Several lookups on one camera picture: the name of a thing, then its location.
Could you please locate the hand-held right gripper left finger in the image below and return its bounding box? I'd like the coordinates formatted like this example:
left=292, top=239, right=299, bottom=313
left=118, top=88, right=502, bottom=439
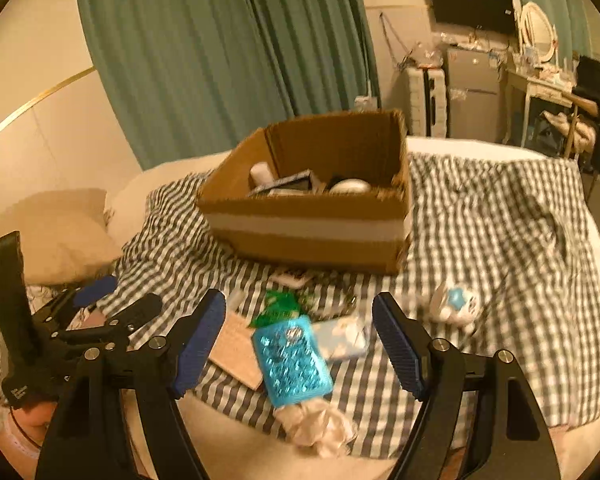
left=35, top=287, right=228, bottom=480

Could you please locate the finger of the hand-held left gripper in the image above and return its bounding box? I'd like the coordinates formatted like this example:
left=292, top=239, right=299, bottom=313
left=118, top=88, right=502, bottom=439
left=30, top=275, right=118, bottom=333
left=55, top=292, right=163, bottom=356

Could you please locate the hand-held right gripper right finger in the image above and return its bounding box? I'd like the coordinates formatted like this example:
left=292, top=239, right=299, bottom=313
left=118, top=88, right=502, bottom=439
left=371, top=291, right=563, bottom=480

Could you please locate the white tissue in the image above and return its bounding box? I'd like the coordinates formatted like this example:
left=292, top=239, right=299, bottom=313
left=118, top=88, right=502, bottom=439
left=275, top=397, right=358, bottom=458

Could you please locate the cardboard box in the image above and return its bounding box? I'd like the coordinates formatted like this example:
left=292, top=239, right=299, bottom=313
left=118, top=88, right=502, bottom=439
left=196, top=109, right=413, bottom=276

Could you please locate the person's left hand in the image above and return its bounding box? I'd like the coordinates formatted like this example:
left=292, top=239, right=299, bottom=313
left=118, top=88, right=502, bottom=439
left=10, top=395, right=61, bottom=443

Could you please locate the brown card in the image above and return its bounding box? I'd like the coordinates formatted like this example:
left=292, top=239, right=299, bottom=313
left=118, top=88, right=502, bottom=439
left=209, top=312, right=266, bottom=391

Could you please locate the light blue floral case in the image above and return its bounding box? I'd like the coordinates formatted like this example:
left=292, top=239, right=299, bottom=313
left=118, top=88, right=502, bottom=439
left=312, top=312, right=373, bottom=361

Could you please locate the beige pillow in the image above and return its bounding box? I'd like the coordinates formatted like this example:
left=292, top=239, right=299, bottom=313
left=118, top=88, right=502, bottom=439
left=0, top=189, right=123, bottom=301

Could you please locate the white round blue-star item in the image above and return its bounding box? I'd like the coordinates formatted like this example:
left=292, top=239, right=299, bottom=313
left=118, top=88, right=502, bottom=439
left=427, top=282, right=482, bottom=326

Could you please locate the green packet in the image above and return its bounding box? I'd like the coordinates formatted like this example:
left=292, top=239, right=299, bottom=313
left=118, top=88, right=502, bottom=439
left=250, top=289, right=316, bottom=328

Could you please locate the blue sparkly case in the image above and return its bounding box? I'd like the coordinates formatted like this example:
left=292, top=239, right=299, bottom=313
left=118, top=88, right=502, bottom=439
left=251, top=316, right=335, bottom=408

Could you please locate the pale bed sheet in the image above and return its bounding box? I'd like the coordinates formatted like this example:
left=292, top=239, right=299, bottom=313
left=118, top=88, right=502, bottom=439
left=115, top=135, right=600, bottom=480

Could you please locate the white pillow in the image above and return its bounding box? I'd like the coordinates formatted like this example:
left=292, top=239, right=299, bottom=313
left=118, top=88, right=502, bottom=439
left=104, top=149, right=233, bottom=248

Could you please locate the checked blanket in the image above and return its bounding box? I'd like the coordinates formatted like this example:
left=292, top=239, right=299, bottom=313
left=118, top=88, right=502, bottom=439
left=97, top=150, right=600, bottom=461

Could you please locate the white round object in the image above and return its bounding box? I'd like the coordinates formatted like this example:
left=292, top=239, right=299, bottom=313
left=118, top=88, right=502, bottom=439
left=329, top=177, right=371, bottom=195

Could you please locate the white bottle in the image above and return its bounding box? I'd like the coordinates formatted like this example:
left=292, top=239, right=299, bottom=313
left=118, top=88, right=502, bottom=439
left=250, top=161, right=276, bottom=191

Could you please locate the black flat box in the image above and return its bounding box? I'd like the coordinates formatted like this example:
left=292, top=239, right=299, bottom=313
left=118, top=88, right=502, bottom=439
left=247, top=170, right=326, bottom=197

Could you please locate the white suitcase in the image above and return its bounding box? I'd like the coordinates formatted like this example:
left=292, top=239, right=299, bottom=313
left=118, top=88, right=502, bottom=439
left=405, top=66, right=448, bottom=137

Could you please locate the grey fridge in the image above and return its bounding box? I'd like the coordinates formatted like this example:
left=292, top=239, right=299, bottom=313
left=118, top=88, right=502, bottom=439
left=446, top=45, right=503, bottom=143

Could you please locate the wide green curtain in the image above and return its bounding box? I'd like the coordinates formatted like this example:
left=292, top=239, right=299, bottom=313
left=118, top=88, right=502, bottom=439
left=74, top=0, right=381, bottom=171

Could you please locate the white cloth bundle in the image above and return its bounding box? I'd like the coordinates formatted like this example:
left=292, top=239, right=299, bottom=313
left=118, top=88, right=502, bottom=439
left=535, top=110, right=597, bottom=161

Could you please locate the white vanity table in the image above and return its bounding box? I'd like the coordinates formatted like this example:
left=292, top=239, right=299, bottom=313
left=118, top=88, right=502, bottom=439
left=502, top=62, right=581, bottom=148

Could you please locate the black hanging clothing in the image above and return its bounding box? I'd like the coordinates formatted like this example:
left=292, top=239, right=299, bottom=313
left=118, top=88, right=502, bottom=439
left=575, top=55, right=600, bottom=183

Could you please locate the oval white mirror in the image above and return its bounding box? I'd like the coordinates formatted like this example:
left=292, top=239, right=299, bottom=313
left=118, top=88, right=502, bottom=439
left=519, top=2, right=557, bottom=63

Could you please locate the narrow green curtain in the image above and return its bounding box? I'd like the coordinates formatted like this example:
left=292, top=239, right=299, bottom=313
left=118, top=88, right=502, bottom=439
left=510, top=0, right=593, bottom=56

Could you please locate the hanging wall cable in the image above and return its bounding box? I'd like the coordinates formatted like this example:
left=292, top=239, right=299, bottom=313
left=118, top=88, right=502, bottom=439
left=379, top=10, right=417, bottom=70

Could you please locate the black wall television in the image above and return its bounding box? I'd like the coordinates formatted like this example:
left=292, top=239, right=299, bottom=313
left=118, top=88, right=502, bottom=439
left=426, top=0, right=516, bottom=37

